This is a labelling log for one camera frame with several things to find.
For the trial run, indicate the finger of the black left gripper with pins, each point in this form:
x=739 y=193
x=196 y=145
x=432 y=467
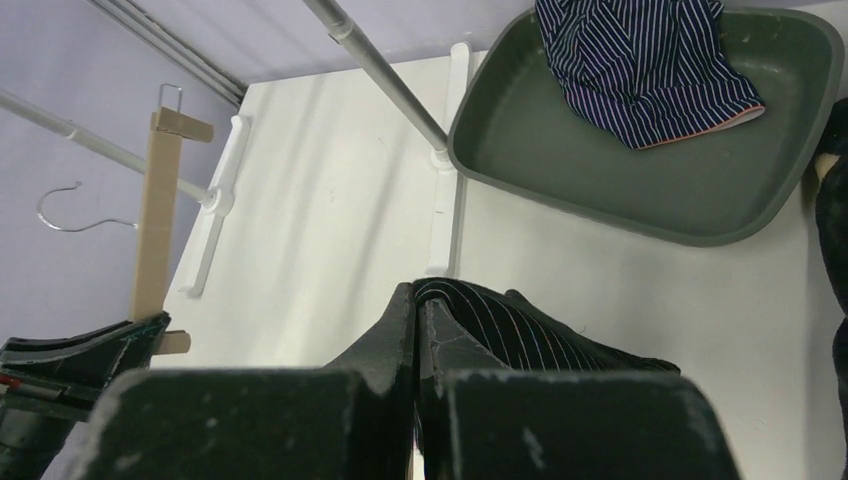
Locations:
x=50 y=386

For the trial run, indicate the left white rack foot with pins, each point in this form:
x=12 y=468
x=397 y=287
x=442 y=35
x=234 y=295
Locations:
x=216 y=208

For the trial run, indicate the left rack pole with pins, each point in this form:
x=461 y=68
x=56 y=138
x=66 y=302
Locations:
x=93 y=142

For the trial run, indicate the centre rack pole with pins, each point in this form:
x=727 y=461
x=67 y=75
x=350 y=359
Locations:
x=345 y=31

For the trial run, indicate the blue striped underwear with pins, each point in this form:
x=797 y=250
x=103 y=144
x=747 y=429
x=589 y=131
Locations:
x=648 y=72

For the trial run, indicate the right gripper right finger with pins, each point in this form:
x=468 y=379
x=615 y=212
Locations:
x=480 y=420

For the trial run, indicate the rack pole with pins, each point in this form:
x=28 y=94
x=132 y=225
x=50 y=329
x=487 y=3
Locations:
x=345 y=31
x=93 y=142

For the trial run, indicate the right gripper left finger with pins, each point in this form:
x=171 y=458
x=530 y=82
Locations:
x=351 y=419

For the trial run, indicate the green plastic tray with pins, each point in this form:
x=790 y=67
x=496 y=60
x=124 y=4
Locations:
x=514 y=131

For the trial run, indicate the black striped underwear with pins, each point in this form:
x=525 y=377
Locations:
x=523 y=337

